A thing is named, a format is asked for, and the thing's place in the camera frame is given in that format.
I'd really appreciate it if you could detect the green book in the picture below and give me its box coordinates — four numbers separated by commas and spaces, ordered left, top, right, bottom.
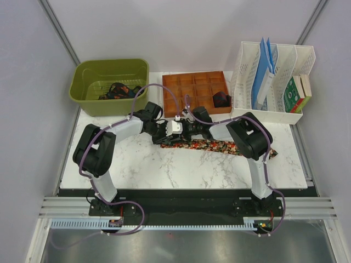
283, 75, 312, 113

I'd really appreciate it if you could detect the beige paperback book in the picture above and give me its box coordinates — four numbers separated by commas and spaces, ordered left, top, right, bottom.
300, 75, 312, 98

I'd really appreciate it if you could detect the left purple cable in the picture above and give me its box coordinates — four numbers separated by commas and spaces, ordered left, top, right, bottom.
50, 83, 182, 249

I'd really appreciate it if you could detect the dark blue orange tie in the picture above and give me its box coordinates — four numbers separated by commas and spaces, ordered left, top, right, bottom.
98, 82, 141, 100

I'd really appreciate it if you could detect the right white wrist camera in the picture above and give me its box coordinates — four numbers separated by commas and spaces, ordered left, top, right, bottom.
182, 109, 194, 122

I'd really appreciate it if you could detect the white slotted cable duct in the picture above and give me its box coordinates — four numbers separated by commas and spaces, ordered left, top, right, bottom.
50, 218, 266, 231

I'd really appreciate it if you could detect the white plastic file organizer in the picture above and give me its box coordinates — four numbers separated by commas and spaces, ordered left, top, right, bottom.
230, 42, 316, 125

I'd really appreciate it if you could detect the blue folder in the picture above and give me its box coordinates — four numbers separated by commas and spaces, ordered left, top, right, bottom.
251, 37, 279, 111

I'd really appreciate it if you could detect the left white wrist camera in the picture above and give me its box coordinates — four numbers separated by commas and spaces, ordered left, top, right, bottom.
166, 120, 183, 136

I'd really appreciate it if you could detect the orange compartment tray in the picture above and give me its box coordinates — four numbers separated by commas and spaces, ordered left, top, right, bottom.
162, 71, 232, 118

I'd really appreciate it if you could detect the colourful floral patterned tie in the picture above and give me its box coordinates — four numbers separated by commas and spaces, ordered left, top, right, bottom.
160, 139, 278, 161

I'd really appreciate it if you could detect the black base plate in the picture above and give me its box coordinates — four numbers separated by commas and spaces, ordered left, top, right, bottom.
89, 189, 284, 225

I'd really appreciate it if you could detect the white booklet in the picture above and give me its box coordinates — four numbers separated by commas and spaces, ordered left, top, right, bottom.
257, 69, 275, 105

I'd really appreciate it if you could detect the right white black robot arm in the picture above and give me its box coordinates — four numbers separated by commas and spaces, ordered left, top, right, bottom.
182, 107, 279, 216

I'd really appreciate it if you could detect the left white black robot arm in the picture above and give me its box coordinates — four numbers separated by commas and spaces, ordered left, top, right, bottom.
73, 102, 183, 215

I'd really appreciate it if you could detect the rolled dark red tie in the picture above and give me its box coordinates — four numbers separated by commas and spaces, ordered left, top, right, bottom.
213, 92, 231, 108

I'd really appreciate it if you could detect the olive green plastic bin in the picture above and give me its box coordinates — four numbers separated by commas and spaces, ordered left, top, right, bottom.
69, 59, 149, 117

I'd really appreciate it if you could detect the aluminium frame rail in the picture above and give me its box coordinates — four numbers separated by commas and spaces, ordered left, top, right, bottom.
25, 197, 347, 262

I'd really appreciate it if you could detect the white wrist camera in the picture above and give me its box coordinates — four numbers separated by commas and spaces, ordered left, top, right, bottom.
166, 120, 183, 136
182, 109, 194, 122

